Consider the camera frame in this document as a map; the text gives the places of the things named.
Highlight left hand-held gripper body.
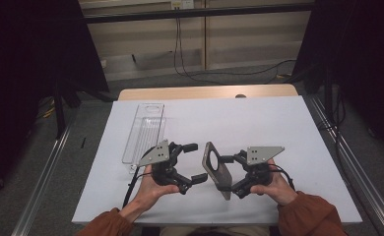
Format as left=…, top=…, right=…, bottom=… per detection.
left=137, top=139, right=184, bottom=187

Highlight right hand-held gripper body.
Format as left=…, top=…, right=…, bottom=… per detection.
left=239, top=146, right=286, bottom=189

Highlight person's left hand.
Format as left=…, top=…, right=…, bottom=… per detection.
left=118, top=164, right=181, bottom=224

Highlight person's right hand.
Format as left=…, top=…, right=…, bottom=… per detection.
left=249, top=158, right=299, bottom=207

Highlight white table cover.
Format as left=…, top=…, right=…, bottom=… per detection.
left=71, top=95, right=363, bottom=226

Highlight clear plastic packaging box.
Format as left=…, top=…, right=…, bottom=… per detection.
left=121, top=102, right=167, bottom=175

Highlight black metal stand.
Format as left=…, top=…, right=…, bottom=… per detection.
left=52, top=78, right=83, bottom=141

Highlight black horizontal bar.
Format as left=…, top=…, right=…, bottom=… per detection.
left=83, top=2, right=315, bottom=25

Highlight black curtain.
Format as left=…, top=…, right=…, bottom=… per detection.
left=291, top=0, right=384, bottom=165
left=0, top=0, right=111, bottom=206

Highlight right hand-held gripper cable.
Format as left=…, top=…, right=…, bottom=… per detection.
left=268, top=163, right=296, bottom=193

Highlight hand-held gripper cable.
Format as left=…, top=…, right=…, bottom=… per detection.
left=122, top=147, right=157, bottom=209
left=268, top=163, right=296, bottom=193

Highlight left hand-held gripper cable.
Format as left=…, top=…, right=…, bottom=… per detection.
left=122, top=147, right=157, bottom=209

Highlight black floor cables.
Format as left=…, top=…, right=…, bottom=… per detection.
left=317, top=88, right=348, bottom=157

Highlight aluminium floor rail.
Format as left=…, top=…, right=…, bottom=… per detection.
left=306, top=93, right=384, bottom=236
left=11, top=126, right=72, bottom=236

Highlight black hanging wall cables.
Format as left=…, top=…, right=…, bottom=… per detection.
left=173, top=7, right=298, bottom=87

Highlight yellow cable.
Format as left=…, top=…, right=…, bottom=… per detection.
left=41, top=97, right=57, bottom=120

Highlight wall socket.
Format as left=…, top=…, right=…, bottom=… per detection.
left=170, top=0, right=195, bottom=11

